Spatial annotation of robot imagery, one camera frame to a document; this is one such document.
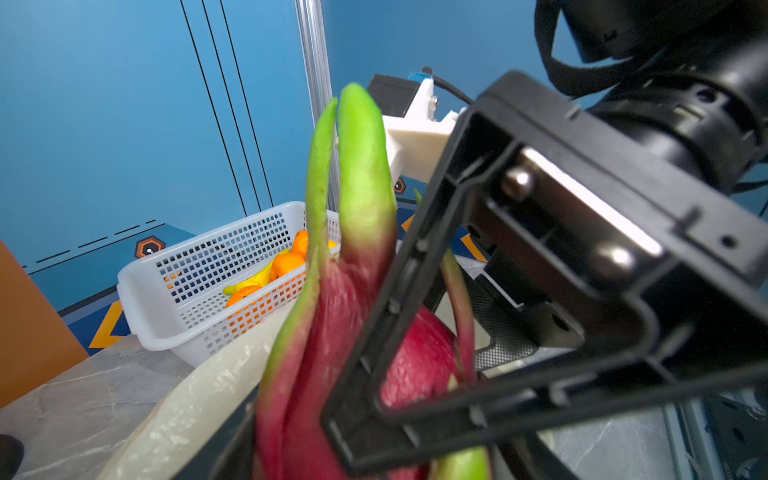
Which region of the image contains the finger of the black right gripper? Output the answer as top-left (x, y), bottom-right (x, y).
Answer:
top-left (321, 98), bottom-right (660, 476)

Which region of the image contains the orange fruit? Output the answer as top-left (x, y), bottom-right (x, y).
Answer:
top-left (291, 230), bottom-right (309, 260)
top-left (226, 285), bottom-right (261, 307)
top-left (269, 251), bottom-right (305, 282)

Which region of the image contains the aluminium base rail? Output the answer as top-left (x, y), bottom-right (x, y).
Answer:
top-left (662, 389), bottom-right (768, 480)

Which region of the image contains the pink dragon fruit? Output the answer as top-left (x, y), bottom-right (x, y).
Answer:
top-left (251, 83), bottom-right (493, 479)

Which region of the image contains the yellowish plastic bag orange print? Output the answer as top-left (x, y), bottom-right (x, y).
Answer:
top-left (98, 300), bottom-right (296, 479)

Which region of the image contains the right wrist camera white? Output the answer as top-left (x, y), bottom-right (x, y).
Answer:
top-left (367, 67), bottom-right (472, 186)

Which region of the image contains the yellow banana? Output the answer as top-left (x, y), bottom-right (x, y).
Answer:
top-left (223, 249), bottom-right (290, 296)

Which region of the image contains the aluminium corner frame post right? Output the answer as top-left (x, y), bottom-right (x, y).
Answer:
top-left (293, 0), bottom-right (342, 211)

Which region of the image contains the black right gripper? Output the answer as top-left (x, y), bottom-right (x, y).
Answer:
top-left (467, 72), bottom-right (767, 393)

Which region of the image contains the white perforated plastic basket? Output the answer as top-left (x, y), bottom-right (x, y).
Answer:
top-left (117, 201), bottom-right (307, 367)

